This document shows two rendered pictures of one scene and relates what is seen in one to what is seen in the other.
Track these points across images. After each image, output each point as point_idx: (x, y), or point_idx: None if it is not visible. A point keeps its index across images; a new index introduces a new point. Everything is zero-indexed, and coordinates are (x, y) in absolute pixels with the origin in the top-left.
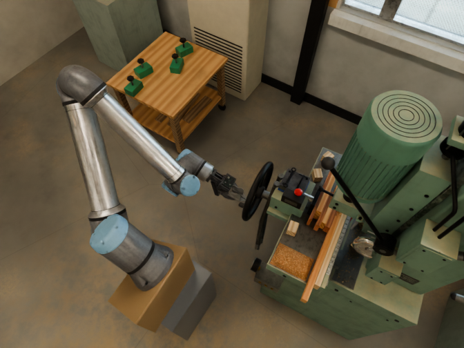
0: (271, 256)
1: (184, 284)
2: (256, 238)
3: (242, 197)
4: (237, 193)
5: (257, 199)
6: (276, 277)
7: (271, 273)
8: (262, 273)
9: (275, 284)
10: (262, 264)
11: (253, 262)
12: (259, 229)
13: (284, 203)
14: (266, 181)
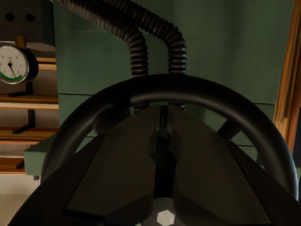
0: (39, 176)
1: None
2: (78, 10)
3: (167, 123)
4: (180, 141)
5: (187, 102)
6: (51, 49)
7: (46, 48)
8: (26, 45)
9: (40, 49)
10: (39, 43)
11: (9, 83)
12: (107, 31)
13: None
14: (260, 156)
